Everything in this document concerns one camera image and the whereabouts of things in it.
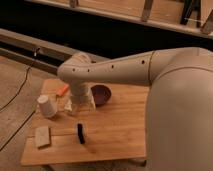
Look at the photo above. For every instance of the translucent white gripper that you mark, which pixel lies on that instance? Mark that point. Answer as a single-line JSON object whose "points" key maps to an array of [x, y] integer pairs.
{"points": [[76, 102]]}

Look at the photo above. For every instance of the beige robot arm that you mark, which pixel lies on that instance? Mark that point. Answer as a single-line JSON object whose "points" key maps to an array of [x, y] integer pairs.
{"points": [[179, 107]]}

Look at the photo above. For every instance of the wooden board table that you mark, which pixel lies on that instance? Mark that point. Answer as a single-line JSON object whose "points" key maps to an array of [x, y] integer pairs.
{"points": [[115, 130]]}

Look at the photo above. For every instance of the dark red bowl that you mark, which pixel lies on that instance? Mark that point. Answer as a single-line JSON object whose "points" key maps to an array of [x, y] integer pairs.
{"points": [[101, 94]]}

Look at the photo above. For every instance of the orange marker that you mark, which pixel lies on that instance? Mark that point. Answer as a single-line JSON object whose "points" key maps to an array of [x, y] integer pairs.
{"points": [[60, 92]]}

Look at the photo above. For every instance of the beige sponge block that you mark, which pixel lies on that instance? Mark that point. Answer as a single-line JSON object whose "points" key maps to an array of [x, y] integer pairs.
{"points": [[42, 136]]}

